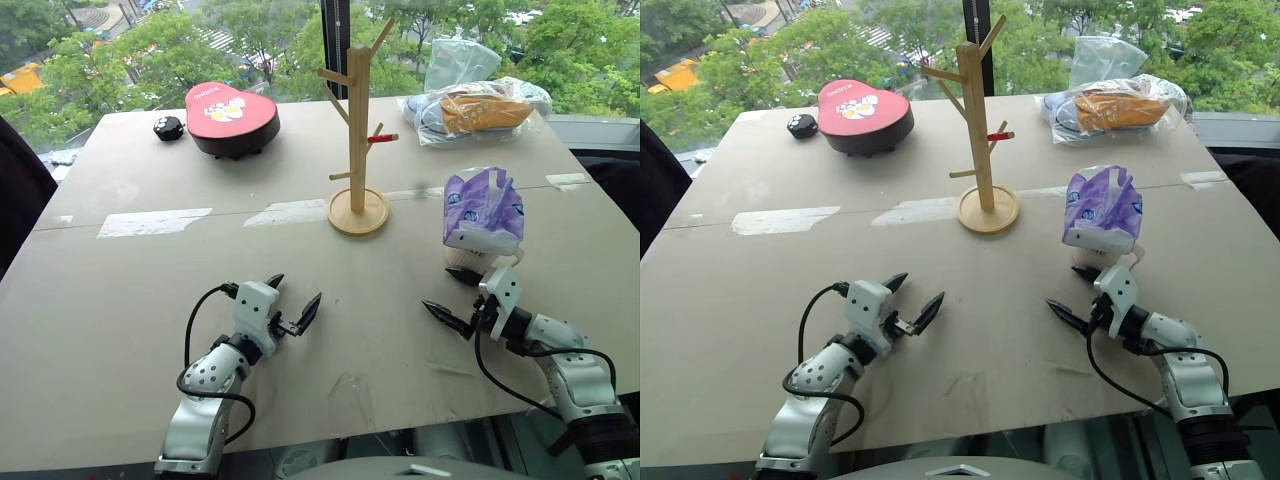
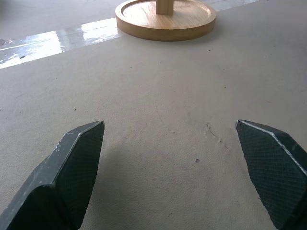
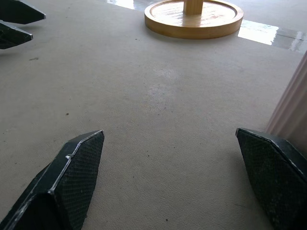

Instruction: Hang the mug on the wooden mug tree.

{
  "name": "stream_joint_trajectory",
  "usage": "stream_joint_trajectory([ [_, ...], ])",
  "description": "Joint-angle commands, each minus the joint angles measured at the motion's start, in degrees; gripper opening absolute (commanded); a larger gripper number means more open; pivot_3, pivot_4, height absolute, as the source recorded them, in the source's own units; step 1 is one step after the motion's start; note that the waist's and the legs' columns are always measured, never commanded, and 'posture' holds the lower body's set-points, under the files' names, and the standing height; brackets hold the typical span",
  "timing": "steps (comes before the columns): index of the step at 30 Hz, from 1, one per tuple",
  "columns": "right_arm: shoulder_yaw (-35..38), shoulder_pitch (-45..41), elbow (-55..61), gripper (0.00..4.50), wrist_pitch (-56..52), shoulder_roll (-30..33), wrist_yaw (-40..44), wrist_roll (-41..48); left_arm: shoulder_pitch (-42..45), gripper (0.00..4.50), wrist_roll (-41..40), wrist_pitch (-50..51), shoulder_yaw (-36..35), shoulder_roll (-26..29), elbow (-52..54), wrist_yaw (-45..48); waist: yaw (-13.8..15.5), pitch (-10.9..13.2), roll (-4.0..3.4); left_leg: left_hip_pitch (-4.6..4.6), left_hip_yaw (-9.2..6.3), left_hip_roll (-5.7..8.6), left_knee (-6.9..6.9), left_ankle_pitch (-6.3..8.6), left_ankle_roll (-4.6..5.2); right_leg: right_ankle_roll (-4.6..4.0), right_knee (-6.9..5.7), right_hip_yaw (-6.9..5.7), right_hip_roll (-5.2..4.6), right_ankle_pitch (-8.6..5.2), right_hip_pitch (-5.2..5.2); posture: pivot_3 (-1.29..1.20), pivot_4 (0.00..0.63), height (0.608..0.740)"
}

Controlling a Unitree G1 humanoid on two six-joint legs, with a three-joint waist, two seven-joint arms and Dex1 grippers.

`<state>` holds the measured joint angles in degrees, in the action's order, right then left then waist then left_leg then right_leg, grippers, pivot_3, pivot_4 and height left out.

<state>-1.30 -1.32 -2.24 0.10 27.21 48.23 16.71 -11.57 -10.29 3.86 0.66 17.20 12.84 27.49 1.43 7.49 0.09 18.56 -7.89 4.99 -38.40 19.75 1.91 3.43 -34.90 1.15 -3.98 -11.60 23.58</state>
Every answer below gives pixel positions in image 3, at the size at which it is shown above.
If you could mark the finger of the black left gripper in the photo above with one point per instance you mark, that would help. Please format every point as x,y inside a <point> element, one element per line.
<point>16,13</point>
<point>12,37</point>

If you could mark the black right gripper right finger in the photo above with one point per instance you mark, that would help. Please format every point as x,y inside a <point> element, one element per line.
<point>271,172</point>

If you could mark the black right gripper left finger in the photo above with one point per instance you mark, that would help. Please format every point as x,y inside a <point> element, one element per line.
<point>72,177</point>

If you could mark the round wooden stand base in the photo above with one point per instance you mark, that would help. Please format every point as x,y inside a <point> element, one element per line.
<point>192,22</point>

